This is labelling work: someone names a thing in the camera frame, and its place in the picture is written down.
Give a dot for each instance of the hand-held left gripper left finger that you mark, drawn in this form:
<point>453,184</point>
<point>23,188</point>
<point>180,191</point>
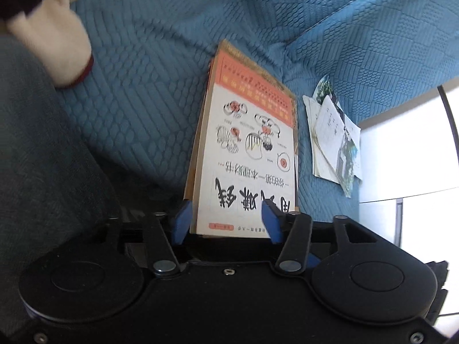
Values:
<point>181,222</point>

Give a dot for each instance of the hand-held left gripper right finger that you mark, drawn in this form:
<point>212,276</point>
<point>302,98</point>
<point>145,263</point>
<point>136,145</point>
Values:
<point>269,222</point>

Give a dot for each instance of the beige painting cover book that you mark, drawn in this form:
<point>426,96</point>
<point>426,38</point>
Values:
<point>193,182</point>

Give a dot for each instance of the white orange cartoon book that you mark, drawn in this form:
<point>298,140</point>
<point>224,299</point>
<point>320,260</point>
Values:
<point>244,172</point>

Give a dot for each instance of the white paper booklet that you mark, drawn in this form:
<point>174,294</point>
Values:
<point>331,129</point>

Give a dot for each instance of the white table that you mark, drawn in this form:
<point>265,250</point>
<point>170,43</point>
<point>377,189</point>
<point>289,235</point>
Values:
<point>412,150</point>

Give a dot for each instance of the blue textured sofa cover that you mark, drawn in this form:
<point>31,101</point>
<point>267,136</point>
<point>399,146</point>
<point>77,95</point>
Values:
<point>161,79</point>

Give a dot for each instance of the black metal rod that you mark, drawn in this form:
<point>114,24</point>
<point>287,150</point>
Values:
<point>450,114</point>

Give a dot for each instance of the dark grey cloth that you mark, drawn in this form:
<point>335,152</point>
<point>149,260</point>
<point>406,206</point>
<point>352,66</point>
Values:
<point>36,150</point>

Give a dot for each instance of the striped blanket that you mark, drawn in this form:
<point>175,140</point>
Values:
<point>53,43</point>

